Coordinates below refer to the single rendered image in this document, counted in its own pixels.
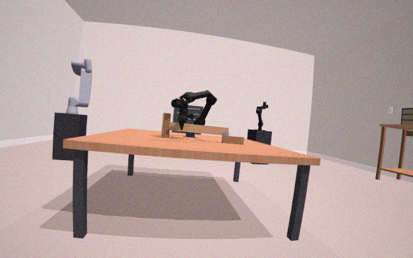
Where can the long tan wooden rail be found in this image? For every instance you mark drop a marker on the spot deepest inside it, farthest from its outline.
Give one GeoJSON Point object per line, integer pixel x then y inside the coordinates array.
{"type": "Point", "coordinates": [214, 130]}

